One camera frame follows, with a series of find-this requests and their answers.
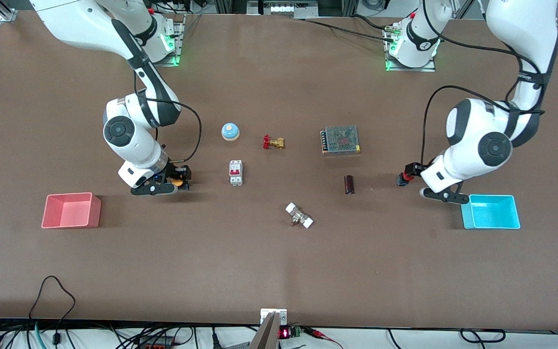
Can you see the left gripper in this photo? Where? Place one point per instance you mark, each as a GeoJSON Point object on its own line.
{"type": "Point", "coordinates": [413, 170]}

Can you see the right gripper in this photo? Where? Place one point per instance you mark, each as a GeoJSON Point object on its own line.
{"type": "Point", "coordinates": [174, 171]}

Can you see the red push button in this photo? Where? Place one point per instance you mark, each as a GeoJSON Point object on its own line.
{"type": "Point", "coordinates": [407, 175]}

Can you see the yellow push button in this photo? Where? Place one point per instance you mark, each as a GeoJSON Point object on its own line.
{"type": "Point", "coordinates": [178, 182]}

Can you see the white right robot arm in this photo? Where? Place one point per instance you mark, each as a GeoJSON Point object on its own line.
{"type": "Point", "coordinates": [129, 131]}

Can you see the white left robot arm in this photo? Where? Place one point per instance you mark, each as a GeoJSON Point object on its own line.
{"type": "Point", "coordinates": [482, 140]}

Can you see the white circuit breaker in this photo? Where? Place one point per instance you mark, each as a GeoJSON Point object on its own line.
{"type": "Point", "coordinates": [236, 172]}

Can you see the dark red cylindrical capacitor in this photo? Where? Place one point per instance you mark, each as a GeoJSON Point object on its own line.
{"type": "Point", "coordinates": [349, 184]}

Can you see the blue service bell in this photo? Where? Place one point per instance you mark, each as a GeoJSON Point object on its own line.
{"type": "Point", "coordinates": [230, 132]}

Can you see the metal mesh power supply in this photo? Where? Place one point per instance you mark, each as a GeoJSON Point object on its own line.
{"type": "Point", "coordinates": [340, 139]}

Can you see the cyan plastic box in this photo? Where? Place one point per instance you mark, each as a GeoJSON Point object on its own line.
{"type": "Point", "coordinates": [494, 215]}

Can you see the pink plastic box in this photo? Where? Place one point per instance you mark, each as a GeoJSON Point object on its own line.
{"type": "Point", "coordinates": [70, 213]}

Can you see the metal fitting white caps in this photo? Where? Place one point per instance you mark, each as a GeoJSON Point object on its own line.
{"type": "Point", "coordinates": [299, 215]}

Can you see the red clip lead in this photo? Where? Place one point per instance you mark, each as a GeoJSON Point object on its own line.
{"type": "Point", "coordinates": [320, 334]}

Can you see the red LED display module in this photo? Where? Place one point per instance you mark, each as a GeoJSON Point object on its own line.
{"type": "Point", "coordinates": [284, 333]}

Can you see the white power strip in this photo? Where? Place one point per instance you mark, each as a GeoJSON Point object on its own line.
{"type": "Point", "coordinates": [284, 8]}

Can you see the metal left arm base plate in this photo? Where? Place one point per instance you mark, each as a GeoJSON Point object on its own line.
{"type": "Point", "coordinates": [431, 68]}

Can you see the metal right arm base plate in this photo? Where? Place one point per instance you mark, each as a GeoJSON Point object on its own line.
{"type": "Point", "coordinates": [178, 48]}

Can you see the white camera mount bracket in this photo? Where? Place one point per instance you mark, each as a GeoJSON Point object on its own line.
{"type": "Point", "coordinates": [265, 314]}

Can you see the grey camera support bar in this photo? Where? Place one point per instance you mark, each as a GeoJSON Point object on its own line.
{"type": "Point", "coordinates": [265, 337]}

